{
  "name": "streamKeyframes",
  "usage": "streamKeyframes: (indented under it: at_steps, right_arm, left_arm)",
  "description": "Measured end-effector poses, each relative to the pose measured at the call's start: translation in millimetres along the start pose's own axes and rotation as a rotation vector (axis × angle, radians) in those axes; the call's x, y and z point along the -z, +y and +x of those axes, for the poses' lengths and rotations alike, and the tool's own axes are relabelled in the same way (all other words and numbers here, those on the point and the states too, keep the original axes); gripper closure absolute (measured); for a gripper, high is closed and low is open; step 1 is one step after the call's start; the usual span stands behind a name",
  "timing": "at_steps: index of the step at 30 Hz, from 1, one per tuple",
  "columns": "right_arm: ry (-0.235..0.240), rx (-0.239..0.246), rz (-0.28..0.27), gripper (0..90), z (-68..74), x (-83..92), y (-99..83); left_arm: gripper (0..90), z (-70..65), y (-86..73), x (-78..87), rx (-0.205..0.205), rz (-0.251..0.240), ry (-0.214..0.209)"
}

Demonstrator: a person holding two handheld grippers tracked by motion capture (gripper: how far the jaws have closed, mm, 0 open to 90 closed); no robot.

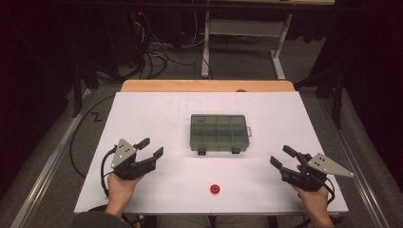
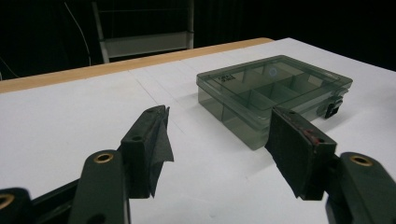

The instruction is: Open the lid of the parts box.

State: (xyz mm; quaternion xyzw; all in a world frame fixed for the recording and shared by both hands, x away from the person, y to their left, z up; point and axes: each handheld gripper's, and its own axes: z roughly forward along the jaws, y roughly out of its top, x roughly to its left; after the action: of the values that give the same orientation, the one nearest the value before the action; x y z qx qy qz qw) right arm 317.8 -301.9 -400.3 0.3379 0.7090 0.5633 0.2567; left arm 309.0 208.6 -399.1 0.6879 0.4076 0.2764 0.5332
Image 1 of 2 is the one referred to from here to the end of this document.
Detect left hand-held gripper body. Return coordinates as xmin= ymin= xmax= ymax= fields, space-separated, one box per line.
xmin=109 ymin=138 xmax=158 ymax=181

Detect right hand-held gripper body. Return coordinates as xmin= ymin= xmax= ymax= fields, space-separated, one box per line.
xmin=279 ymin=152 xmax=355 ymax=193

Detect grey translucent compartment box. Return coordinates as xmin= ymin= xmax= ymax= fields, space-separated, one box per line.
xmin=189 ymin=113 xmax=253 ymax=157

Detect person's left hand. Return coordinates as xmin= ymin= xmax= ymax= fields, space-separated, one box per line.
xmin=106 ymin=172 xmax=143 ymax=209

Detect person's right hand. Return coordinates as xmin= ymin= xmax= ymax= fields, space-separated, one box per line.
xmin=292 ymin=185 xmax=331 ymax=218

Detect black metal stand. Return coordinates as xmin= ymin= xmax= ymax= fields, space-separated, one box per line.
xmin=70 ymin=59 xmax=100 ymax=119
xmin=294 ymin=68 xmax=346 ymax=130

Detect person's dark sleeve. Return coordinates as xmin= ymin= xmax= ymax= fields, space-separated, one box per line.
xmin=70 ymin=210 xmax=135 ymax=228

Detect left hand-held gripper cable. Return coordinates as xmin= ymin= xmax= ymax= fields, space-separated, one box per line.
xmin=100 ymin=146 xmax=118 ymax=198

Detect hand-held gripper cable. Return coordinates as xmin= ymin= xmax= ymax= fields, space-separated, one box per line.
xmin=322 ymin=176 xmax=336 ymax=205
xmin=100 ymin=146 xmax=118 ymax=198

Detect right hand-held gripper cable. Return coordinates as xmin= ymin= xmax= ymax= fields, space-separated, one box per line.
xmin=322 ymin=176 xmax=336 ymax=205

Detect aluminium floor rail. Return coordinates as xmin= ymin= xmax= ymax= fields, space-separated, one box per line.
xmin=10 ymin=88 xmax=97 ymax=228
xmin=317 ymin=97 xmax=396 ymax=228

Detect long black floor cable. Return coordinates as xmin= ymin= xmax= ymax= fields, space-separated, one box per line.
xmin=68 ymin=94 xmax=116 ymax=179

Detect tangle of floor cables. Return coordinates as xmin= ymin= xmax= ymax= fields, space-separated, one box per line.
xmin=127 ymin=11 xmax=198 ymax=81

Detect white desk frame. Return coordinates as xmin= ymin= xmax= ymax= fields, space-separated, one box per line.
xmin=201 ymin=10 xmax=295 ymax=81

